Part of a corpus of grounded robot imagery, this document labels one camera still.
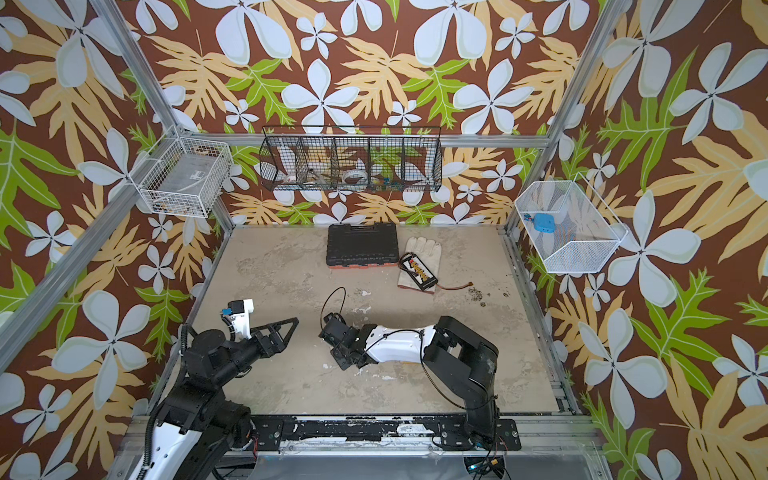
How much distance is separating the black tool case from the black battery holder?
3 centimetres

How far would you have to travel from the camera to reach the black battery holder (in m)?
1.03

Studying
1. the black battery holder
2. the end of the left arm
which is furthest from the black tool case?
the end of the left arm

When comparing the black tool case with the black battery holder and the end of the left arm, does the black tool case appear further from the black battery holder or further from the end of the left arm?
the end of the left arm

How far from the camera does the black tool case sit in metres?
1.06
